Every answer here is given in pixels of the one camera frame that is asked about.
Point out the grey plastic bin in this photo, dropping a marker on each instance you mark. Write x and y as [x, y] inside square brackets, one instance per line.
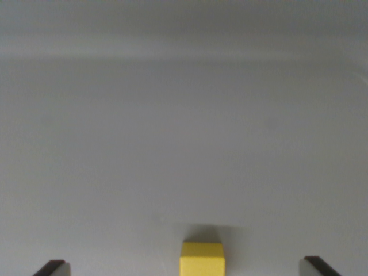
[184, 115]

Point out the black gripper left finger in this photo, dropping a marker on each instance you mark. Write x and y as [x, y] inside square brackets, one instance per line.
[56, 268]

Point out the yellow cube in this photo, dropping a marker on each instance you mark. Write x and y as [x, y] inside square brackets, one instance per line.
[201, 260]

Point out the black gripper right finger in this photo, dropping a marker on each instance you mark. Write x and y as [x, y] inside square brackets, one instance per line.
[312, 268]

